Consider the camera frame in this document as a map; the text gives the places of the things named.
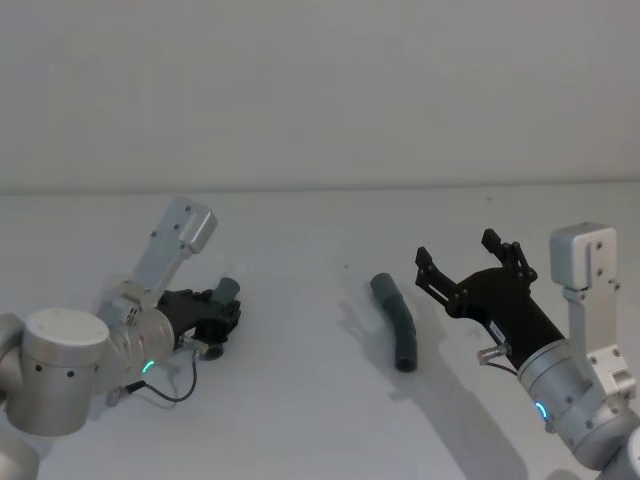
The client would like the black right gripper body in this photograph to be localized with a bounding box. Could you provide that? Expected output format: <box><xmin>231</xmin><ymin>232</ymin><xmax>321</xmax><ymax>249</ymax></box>
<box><xmin>446</xmin><ymin>268</ymin><xmax>569</xmax><ymax>369</ymax></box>

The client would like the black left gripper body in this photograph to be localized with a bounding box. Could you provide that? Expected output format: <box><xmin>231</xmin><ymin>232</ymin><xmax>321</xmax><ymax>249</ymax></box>
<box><xmin>157</xmin><ymin>288</ymin><xmax>215</xmax><ymax>347</ymax></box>

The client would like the short grey pipe fitting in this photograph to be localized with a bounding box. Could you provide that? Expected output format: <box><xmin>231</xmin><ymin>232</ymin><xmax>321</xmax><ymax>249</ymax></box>
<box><xmin>199</xmin><ymin>277</ymin><xmax>241</xmax><ymax>361</ymax></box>

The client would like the curved dark grey pipe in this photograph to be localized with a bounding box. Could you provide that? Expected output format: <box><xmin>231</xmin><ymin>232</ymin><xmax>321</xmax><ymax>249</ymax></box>
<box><xmin>369</xmin><ymin>272</ymin><xmax>419</xmax><ymax>374</ymax></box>

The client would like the white table cloth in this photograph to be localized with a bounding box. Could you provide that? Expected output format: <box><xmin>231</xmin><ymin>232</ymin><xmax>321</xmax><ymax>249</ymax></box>
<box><xmin>0</xmin><ymin>187</ymin><xmax>640</xmax><ymax>480</ymax></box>

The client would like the thin dark right gripper cable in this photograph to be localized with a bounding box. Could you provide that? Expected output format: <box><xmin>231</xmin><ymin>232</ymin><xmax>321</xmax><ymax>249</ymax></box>
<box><xmin>477</xmin><ymin>343</ymin><xmax>524</xmax><ymax>375</ymax></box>

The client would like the thin dark gripper cable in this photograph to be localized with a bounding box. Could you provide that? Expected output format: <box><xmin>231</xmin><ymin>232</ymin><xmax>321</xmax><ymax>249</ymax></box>
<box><xmin>477</xmin><ymin>343</ymin><xmax>524</xmax><ymax>375</ymax></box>
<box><xmin>106</xmin><ymin>335</ymin><xmax>201</xmax><ymax>409</ymax></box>

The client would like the thin dark left gripper cable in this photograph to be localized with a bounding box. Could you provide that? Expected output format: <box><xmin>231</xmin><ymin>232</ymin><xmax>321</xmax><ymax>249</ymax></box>
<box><xmin>106</xmin><ymin>335</ymin><xmax>201</xmax><ymax>409</ymax></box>

